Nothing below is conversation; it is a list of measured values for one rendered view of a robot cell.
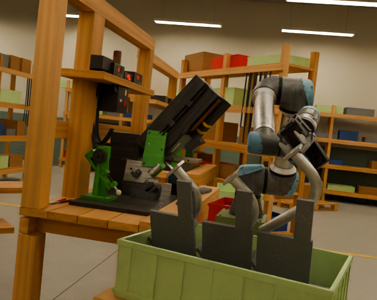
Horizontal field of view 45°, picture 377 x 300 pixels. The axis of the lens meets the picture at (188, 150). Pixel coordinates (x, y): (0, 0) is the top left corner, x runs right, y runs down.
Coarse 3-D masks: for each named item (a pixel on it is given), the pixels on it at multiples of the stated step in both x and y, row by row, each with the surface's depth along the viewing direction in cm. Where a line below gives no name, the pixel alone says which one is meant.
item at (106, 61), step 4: (92, 56) 233; (96, 56) 233; (100, 56) 232; (104, 56) 234; (92, 60) 233; (96, 60) 233; (100, 60) 233; (104, 60) 234; (108, 60) 239; (112, 60) 245; (92, 64) 233; (96, 64) 233; (100, 64) 233; (104, 64) 235; (108, 64) 240; (92, 68) 236; (96, 68) 234; (100, 68) 233; (104, 68) 235; (108, 68) 241
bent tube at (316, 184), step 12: (300, 144) 122; (288, 156) 121; (300, 156) 121; (300, 168) 122; (312, 168) 121; (312, 180) 121; (312, 192) 122; (288, 216) 127; (264, 228) 131; (276, 228) 130
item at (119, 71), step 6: (114, 66) 243; (120, 66) 252; (108, 72) 244; (114, 72) 244; (120, 72) 253; (126, 72) 278; (132, 72) 277; (132, 78) 277; (138, 78) 284; (138, 84) 285
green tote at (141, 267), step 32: (128, 256) 132; (160, 256) 127; (192, 256) 123; (320, 256) 147; (352, 256) 143; (128, 288) 132; (160, 288) 127; (192, 288) 123; (224, 288) 119; (256, 288) 115; (288, 288) 111; (320, 288) 108
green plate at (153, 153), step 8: (152, 136) 256; (160, 136) 255; (152, 144) 255; (160, 144) 254; (144, 152) 255; (152, 152) 254; (160, 152) 253; (144, 160) 254; (152, 160) 253; (160, 160) 252
